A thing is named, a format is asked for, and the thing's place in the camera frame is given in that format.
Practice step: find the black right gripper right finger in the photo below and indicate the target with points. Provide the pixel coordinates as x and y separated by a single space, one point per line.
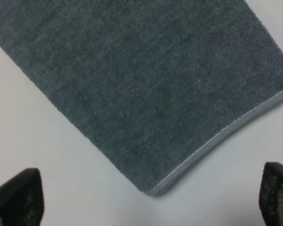
271 194

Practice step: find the grey towel with orange pattern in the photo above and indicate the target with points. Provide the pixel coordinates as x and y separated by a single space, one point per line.
153 84

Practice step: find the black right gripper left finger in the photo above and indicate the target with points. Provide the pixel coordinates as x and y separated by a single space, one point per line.
22 200

